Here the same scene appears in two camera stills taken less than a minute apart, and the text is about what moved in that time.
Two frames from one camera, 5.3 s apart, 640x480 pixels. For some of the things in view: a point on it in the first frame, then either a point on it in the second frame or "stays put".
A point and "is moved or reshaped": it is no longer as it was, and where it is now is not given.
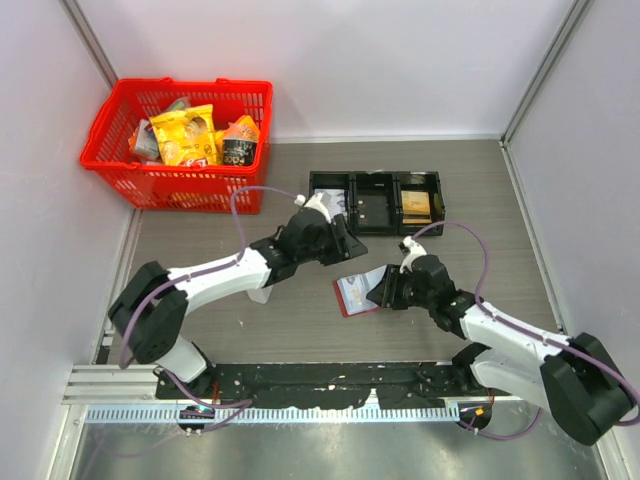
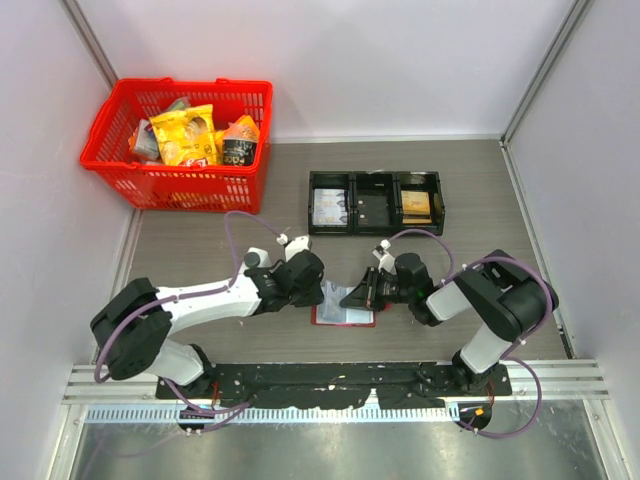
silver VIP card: (354, 290) is moved or reshaped
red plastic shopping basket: (204, 188) stays put
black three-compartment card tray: (383, 203) stays put
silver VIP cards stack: (334, 200) stays put
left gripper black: (349, 244) → (313, 298)
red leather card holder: (342, 304) is moved or reshaped
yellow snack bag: (186, 136) stays put
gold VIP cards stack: (416, 207) stays put
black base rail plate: (328, 385) stays put
